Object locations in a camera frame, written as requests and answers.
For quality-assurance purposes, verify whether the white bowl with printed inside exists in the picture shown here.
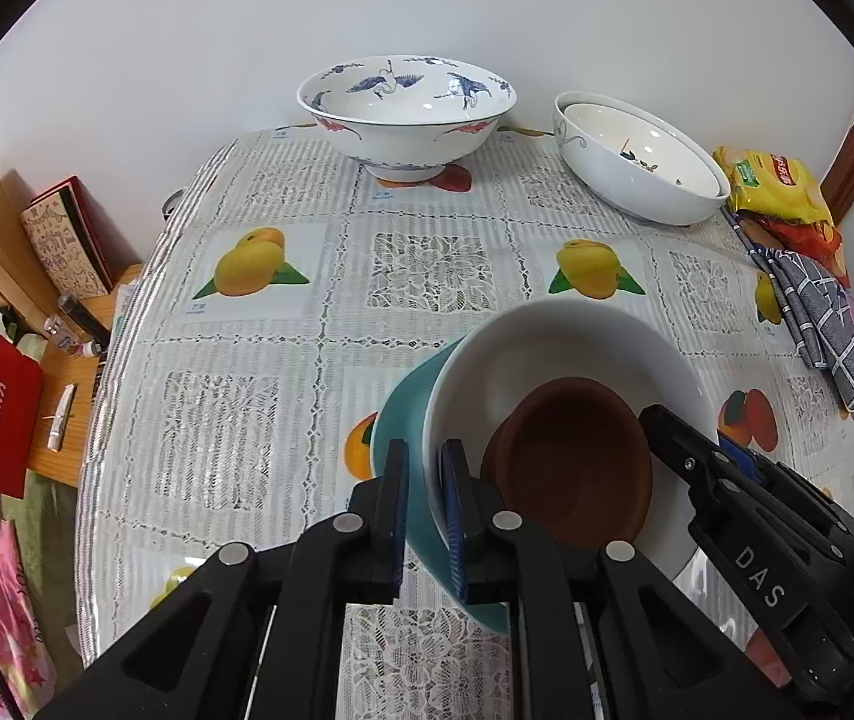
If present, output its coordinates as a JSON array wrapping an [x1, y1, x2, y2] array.
[[563, 101, 722, 200]]

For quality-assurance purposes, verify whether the red chip bag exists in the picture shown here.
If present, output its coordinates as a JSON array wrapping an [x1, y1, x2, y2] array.
[[757, 214, 852, 286]]

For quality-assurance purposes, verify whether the dark small bottle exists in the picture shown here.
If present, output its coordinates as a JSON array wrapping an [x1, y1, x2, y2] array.
[[58, 294, 113, 346]]

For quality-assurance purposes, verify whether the blue patterned porcelain bowl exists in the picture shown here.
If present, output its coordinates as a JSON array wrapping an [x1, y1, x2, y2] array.
[[296, 55, 518, 187]]

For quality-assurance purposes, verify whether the large white porcelain bowl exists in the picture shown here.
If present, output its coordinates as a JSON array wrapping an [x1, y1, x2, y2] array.
[[553, 91, 732, 226]]

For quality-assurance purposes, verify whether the pink printed cloth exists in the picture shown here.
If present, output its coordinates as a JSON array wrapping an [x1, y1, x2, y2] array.
[[0, 517, 60, 720]]

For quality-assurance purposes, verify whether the fruit print tablecloth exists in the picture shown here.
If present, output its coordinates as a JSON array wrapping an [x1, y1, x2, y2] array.
[[74, 127, 854, 720]]

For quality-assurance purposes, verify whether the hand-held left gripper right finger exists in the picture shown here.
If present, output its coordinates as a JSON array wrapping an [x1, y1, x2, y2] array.
[[438, 441, 803, 720]]

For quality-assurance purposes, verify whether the brown snack packet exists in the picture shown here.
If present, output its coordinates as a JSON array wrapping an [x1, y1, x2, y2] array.
[[738, 214, 784, 252]]

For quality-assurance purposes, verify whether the yellow chip bag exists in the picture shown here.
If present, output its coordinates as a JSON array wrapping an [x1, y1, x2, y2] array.
[[712, 146, 837, 230]]

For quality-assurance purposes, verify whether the plain white bowl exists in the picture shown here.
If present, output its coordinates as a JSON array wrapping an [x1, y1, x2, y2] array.
[[422, 296, 720, 578]]

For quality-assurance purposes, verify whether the small brown bowl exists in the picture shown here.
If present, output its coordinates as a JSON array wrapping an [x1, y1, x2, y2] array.
[[481, 379, 654, 550]]

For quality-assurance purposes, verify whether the green blanket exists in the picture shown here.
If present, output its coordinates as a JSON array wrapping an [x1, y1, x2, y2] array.
[[0, 467, 86, 665]]

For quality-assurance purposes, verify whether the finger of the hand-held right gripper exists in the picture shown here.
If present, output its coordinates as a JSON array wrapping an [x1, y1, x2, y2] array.
[[637, 403, 769, 533], [718, 436, 833, 515]]

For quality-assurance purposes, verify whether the white tube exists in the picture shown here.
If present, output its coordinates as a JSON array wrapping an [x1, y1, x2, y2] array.
[[47, 382, 79, 452]]

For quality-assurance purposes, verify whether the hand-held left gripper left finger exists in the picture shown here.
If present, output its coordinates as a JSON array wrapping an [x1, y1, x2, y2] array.
[[32, 439, 411, 720]]

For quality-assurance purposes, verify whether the grey checkered cloth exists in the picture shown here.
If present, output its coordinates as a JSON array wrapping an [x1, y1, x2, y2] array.
[[723, 206, 854, 413]]

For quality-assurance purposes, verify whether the wooden side table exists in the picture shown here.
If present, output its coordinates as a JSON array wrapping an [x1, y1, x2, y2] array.
[[22, 262, 146, 496]]

